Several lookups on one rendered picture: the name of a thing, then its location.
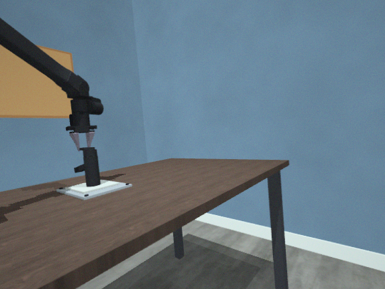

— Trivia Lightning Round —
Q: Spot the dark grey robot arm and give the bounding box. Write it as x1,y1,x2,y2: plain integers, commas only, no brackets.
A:
0,18,103,116

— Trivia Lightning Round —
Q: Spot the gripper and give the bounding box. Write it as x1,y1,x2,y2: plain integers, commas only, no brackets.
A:
66,113,97,151

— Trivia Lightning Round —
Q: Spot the white rectangular mounting plate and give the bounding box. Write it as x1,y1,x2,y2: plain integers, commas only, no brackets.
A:
57,182,132,200

